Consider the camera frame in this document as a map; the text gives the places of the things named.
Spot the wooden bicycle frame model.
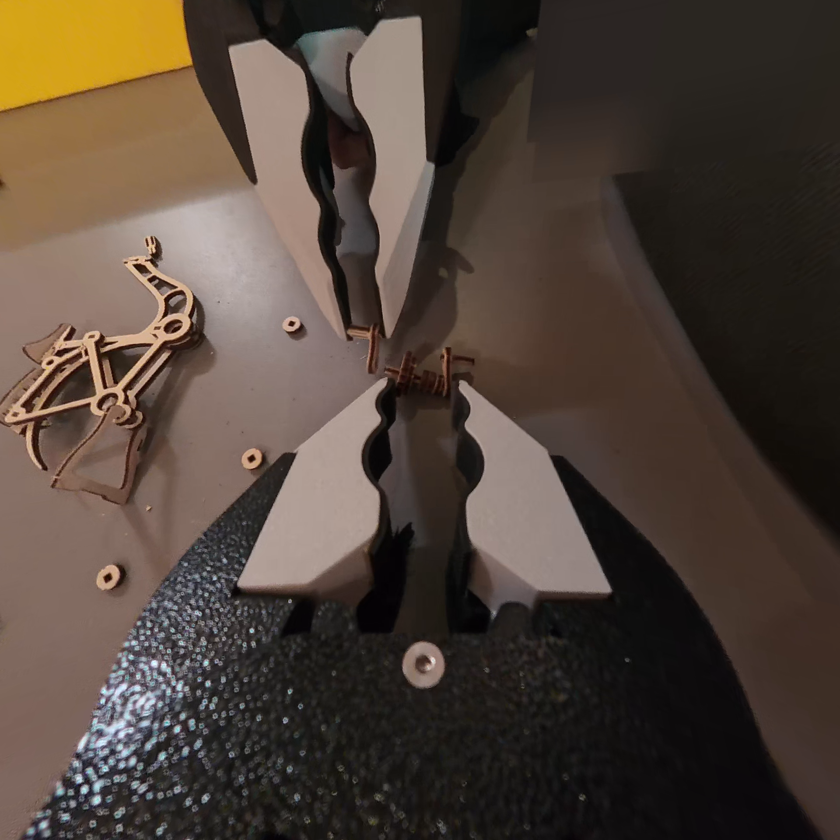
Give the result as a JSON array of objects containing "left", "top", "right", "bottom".
[{"left": 0, "top": 235, "right": 206, "bottom": 506}]

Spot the person's torso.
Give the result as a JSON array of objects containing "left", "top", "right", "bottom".
[{"left": 613, "top": 172, "right": 840, "bottom": 546}]

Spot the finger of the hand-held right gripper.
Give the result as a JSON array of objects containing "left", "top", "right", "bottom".
[
  {"left": 228, "top": 38, "right": 352, "bottom": 341},
  {"left": 346, "top": 16, "right": 436, "bottom": 339}
]

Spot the wooden gear crank assembly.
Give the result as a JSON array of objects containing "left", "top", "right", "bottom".
[{"left": 384, "top": 348, "right": 475, "bottom": 399}]

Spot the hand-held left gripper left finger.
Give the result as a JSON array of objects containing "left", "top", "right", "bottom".
[{"left": 236, "top": 379, "right": 401, "bottom": 622}]

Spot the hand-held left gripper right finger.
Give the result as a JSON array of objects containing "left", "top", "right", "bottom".
[{"left": 454, "top": 379, "right": 614, "bottom": 611}]

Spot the person's right forearm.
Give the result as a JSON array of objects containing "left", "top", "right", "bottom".
[{"left": 533, "top": 0, "right": 840, "bottom": 177}]

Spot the small wooden crank arm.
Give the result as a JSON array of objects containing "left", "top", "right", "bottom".
[{"left": 348, "top": 322, "right": 383, "bottom": 372}]

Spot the yellow plastic bin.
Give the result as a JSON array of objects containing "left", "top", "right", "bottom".
[{"left": 0, "top": 0, "right": 195, "bottom": 112}]

